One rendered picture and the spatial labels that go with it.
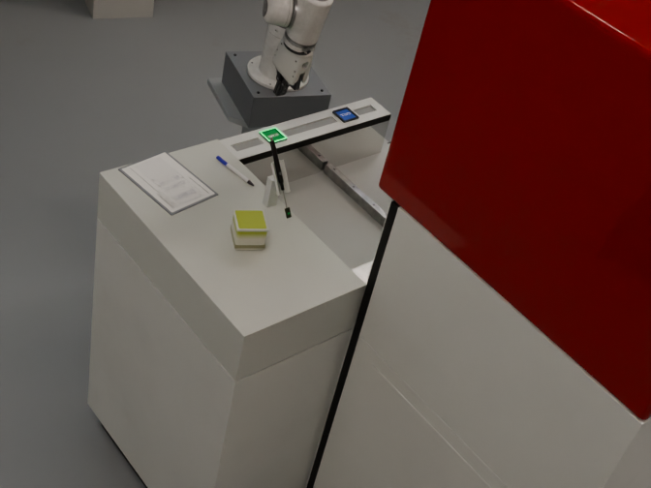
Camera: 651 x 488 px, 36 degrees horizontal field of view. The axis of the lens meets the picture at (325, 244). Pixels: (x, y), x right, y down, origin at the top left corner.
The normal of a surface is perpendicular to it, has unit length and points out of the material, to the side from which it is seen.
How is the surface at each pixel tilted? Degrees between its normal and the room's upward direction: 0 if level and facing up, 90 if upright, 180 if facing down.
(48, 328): 0
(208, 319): 90
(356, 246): 0
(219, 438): 90
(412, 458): 90
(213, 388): 90
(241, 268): 0
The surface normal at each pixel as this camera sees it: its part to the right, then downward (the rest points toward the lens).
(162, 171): 0.18, -0.75
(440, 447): -0.77, 0.29
